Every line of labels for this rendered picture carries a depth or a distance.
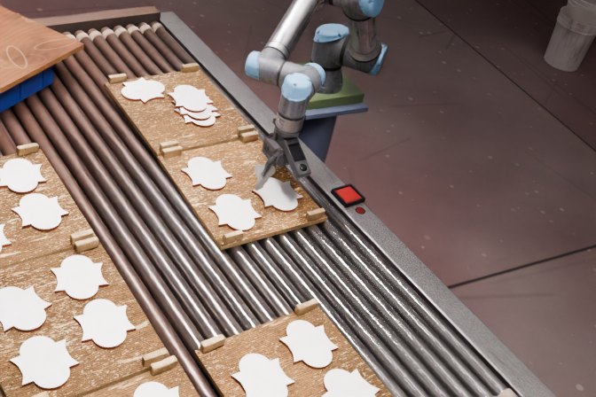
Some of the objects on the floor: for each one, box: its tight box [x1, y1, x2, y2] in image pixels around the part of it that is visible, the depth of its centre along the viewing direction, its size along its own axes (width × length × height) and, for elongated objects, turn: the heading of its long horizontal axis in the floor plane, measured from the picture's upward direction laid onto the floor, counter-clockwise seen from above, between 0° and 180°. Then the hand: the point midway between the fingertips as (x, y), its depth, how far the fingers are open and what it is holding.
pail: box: [567, 0, 596, 14], centre depth 581 cm, size 30×30×37 cm
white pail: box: [544, 6, 596, 72], centre depth 548 cm, size 30×30×37 cm
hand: (279, 187), depth 226 cm, fingers open, 14 cm apart
